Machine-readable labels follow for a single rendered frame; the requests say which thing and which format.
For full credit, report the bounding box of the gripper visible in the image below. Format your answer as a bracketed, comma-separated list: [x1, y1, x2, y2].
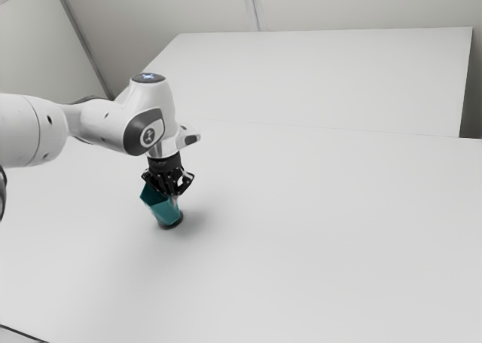
[141, 152, 196, 216]

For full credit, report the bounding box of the teal faceted mug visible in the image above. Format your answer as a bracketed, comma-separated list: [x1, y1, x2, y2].
[139, 183, 185, 231]

